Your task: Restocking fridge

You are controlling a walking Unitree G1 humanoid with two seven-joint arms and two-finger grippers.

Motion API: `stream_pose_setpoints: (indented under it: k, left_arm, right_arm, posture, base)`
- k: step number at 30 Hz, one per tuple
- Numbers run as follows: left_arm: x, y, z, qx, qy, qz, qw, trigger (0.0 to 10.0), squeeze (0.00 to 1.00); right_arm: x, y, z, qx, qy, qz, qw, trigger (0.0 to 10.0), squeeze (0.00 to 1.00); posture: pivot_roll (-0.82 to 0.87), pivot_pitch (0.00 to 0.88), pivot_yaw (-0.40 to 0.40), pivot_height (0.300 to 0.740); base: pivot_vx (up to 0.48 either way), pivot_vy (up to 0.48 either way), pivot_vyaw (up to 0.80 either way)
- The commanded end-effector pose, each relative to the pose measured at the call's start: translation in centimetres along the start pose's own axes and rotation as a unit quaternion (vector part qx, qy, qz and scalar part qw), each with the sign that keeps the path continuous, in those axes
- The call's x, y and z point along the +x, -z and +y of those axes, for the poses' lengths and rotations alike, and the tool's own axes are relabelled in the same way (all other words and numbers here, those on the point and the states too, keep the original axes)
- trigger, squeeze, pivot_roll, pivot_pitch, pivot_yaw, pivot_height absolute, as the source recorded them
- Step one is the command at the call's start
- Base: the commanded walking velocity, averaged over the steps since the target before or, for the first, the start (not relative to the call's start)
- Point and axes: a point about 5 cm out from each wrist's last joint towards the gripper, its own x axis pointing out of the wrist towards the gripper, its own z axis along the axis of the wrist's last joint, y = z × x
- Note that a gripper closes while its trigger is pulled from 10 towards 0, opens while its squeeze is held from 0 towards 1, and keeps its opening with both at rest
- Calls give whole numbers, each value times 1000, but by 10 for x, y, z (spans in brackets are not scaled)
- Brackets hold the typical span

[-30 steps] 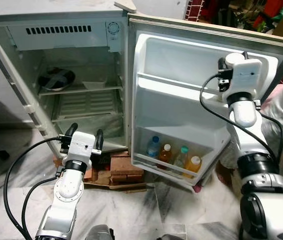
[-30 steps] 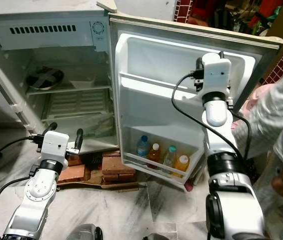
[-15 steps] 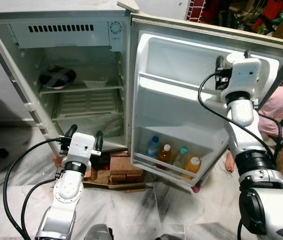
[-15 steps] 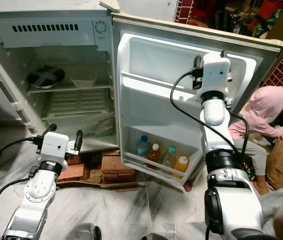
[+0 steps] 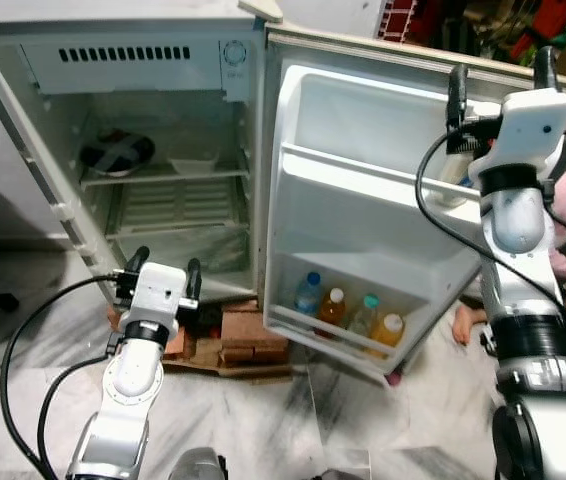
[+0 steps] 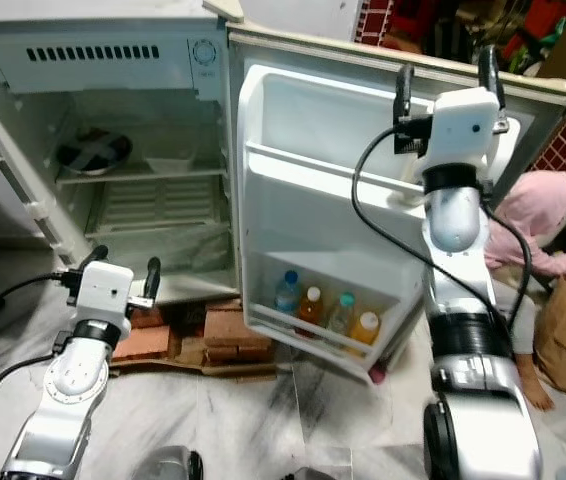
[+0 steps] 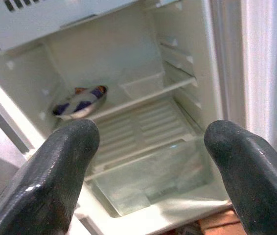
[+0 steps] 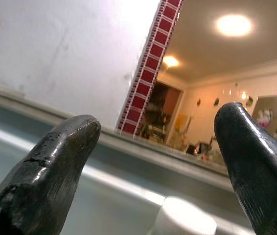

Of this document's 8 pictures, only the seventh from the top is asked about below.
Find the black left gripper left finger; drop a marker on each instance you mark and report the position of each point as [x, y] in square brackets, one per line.
[53, 176]

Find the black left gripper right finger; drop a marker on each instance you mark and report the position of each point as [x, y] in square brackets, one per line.
[253, 171]

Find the glass fridge shelf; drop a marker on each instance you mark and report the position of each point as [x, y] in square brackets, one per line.
[138, 98]

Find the white open fridge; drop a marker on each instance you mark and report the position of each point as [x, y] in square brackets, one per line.
[133, 63]

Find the blue and white food pack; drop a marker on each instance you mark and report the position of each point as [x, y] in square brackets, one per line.
[81, 102]

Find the clear crisper drawer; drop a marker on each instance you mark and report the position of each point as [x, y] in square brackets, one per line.
[150, 173]

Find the white freezer compartment flap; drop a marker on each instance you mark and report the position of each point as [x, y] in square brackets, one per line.
[55, 14]

